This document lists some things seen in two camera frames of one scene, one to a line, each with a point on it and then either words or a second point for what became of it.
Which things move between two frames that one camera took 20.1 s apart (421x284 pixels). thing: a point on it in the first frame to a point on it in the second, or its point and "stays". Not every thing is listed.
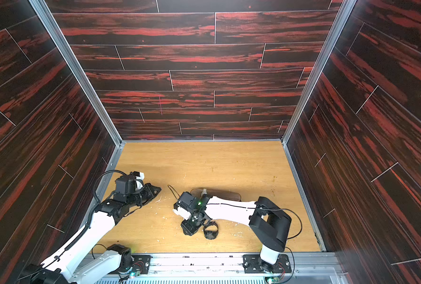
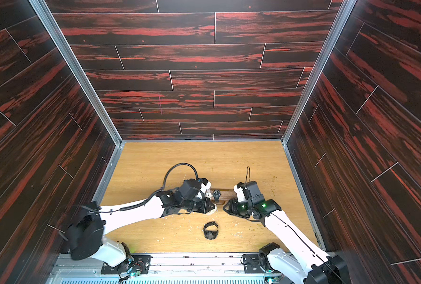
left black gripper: [149, 188] to [204, 207]
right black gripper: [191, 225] to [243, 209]
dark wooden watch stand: [197, 192] stays
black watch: [210, 234] stays
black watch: [193, 227] to [216, 193]
